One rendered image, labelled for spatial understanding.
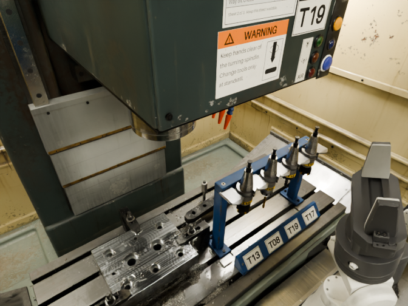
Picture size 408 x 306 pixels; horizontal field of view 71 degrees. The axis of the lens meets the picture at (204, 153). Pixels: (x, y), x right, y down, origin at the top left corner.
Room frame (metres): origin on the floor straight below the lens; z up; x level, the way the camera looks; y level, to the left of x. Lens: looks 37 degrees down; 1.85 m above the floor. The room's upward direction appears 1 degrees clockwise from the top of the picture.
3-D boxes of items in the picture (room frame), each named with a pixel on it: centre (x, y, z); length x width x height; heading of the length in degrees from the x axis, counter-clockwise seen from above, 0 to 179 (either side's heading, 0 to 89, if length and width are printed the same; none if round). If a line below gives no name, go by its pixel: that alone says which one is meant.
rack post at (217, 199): (0.67, -0.06, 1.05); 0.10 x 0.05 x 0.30; 38
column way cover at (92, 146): (0.96, 0.37, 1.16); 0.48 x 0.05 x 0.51; 128
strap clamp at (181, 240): (0.66, 0.03, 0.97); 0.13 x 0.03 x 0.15; 128
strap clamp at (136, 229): (0.71, 0.27, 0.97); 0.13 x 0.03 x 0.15; 38
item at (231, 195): (0.63, -0.09, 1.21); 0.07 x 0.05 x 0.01; 38
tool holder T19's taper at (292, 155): (0.80, -0.31, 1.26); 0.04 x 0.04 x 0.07
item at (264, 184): (0.70, -0.18, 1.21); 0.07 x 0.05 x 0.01; 38
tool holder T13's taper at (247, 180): (0.66, -0.14, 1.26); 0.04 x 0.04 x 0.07
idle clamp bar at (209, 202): (0.84, -0.03, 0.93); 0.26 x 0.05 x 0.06; 133
